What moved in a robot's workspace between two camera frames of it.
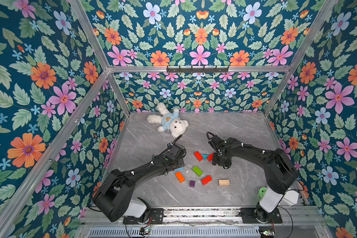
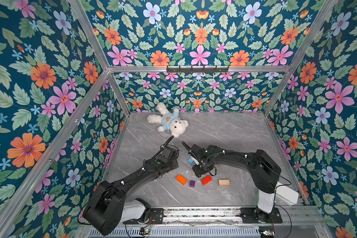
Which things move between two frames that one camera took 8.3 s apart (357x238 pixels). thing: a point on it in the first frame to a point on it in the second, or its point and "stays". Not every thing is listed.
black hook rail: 197,69 stays
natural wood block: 224,182 stays
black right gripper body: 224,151 to 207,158
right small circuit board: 267,232 stays
